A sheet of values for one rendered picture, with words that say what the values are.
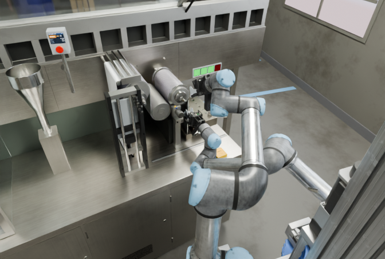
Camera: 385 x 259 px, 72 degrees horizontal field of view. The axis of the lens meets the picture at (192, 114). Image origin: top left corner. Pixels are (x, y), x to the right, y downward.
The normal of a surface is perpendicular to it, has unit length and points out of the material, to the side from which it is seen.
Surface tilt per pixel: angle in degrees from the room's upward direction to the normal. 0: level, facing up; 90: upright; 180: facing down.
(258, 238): 0
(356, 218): 90
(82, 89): 90
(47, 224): 0
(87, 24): 90
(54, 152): 90
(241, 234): 0
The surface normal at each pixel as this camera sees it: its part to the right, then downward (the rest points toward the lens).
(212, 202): -0.11, 0.42
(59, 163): 0.48, 0.53
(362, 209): -0.95, 0.17
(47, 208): 0.03, -0.80
